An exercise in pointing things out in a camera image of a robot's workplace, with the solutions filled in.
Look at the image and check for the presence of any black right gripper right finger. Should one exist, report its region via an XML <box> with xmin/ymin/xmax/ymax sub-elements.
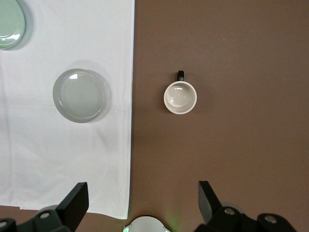
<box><xmin>193</xmin><ymin>180</ymin><xmax>298</xmax><ymax>232</ymax></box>

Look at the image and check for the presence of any white rounded device green light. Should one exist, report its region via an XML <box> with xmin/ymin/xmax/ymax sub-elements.
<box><xmin>123</xmin><ymin>216</ymin><xmax>172</xmax><ymax>232</ymax></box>

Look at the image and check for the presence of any gray round plate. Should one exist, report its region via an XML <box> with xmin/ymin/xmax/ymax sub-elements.
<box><xmin>52</xmin><ymin>68</ymin><xmax>108</xmax><ymax>124</ymax></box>

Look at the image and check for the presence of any pale blue round plate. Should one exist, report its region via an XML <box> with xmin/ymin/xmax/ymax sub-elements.
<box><xmin>0</xmin><ymin>0</ymin><xmax>26</xmax><ymax>51</ymax></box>

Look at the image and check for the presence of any white tablecloth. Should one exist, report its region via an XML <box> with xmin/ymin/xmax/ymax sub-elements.
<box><xmin>0</xmin><ymin>0</ymin><xmax>135</xmax><ymax>220</ymax></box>

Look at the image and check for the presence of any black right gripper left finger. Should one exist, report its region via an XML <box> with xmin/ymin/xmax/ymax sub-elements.
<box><xmin>0</xmin><ymin>182</ymin><xmax>89</xmax><ymax>232</ymax></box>

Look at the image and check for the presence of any white mug with black handle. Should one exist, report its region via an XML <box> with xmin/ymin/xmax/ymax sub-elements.
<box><xmin>163</xmin><ymin>70</ymin><xmax>197</xmax><ymax>115</ymax></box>

